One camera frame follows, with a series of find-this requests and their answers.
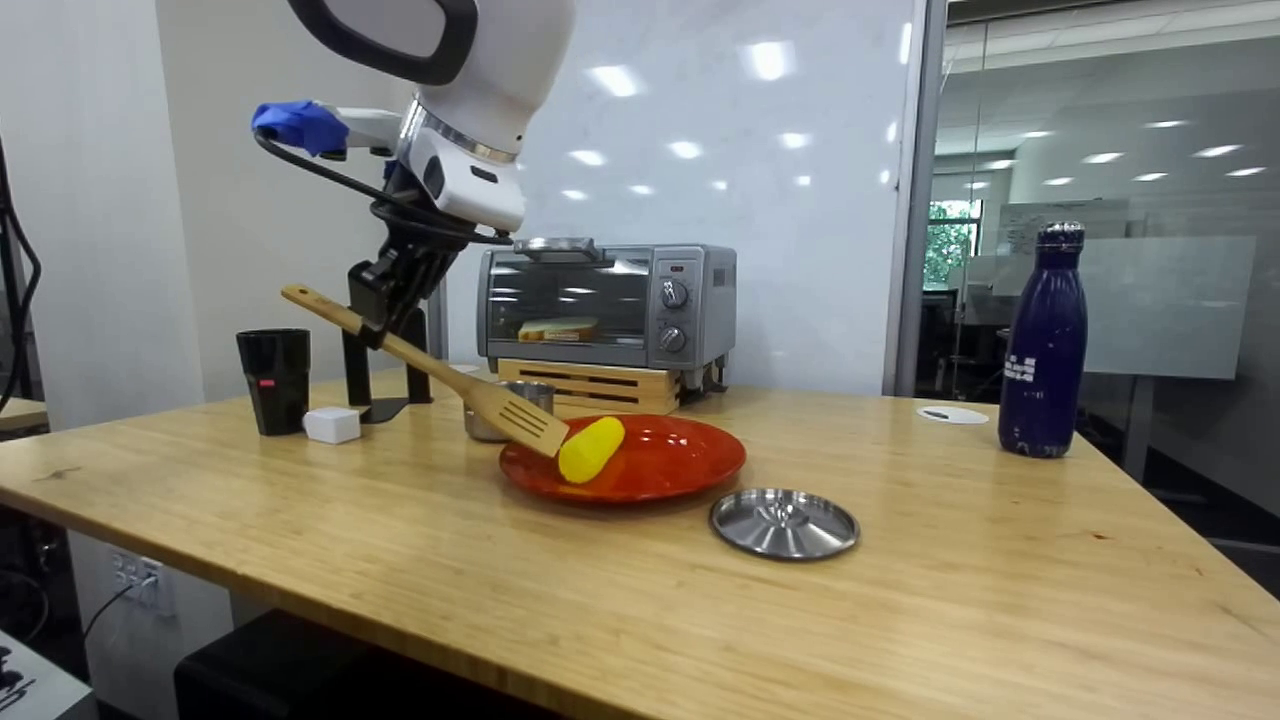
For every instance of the wooden slatted stand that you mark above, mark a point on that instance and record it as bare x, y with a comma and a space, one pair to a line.
613, 387

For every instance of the small white box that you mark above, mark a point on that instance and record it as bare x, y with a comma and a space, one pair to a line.
333, 425

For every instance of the steel pot lid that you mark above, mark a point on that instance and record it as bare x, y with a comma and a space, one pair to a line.
787, 521

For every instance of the black tumbler cup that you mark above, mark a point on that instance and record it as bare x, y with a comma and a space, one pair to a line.
273, 382

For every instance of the grey toaster oven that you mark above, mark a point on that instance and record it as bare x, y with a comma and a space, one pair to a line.
605, 307

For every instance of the frosted glass board on stand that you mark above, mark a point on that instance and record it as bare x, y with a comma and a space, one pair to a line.
1166, 307

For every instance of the small steel pot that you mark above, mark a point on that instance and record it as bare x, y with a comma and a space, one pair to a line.
535, 396

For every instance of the black metal bookend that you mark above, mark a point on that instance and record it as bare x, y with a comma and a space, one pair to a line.
353, 372

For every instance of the yellow corn cob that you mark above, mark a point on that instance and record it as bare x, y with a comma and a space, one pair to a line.
590, 448

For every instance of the dark blue water bottle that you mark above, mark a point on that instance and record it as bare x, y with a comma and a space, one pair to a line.
1044, 346

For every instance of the wooden slotted spatula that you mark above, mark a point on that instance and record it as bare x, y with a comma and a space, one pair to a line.
467, 387

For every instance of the white wall power outlet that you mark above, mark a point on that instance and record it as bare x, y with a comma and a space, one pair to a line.
142, 578

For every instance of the white wrist camera blue end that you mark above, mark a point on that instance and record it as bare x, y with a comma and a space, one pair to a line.
314, 126

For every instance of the red round plate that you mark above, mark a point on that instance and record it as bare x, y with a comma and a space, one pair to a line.
667, 461

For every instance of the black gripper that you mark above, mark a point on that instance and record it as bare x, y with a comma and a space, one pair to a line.
418, 254

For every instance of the bread slice in toaster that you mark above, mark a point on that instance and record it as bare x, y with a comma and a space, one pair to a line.
558, 331

